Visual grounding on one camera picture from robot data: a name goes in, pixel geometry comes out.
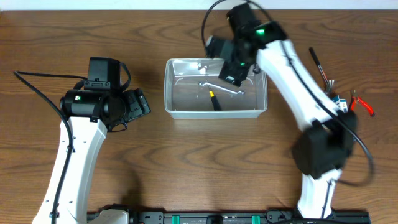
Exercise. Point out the small black handled hammer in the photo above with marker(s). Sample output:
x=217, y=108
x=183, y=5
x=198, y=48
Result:
x=328, y=83

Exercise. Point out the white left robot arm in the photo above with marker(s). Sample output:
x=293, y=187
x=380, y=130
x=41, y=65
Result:
x=89, y=111

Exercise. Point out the clear plastic container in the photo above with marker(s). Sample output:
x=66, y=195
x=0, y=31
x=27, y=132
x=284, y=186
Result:
x=185, y=99

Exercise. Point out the red handled pliers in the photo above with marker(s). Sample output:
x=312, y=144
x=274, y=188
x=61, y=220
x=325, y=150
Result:
x=355, y=99

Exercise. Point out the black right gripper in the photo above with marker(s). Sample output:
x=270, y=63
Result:
x=229, y=71

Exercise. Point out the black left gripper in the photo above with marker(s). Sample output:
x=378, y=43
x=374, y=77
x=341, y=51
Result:
x=137, y=102

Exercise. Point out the yellow black screwdriver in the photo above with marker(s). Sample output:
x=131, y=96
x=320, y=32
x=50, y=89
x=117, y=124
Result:
x=214, y=100

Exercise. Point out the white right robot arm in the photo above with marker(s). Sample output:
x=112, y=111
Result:
x=328, y=133

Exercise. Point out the silver double ended wrench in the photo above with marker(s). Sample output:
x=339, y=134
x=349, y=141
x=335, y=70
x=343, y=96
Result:
x=211, y=85

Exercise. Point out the blue white cardboard box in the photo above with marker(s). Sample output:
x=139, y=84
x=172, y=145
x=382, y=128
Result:
x=341, y=103

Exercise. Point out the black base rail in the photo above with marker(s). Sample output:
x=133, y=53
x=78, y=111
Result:
x=123, y=214

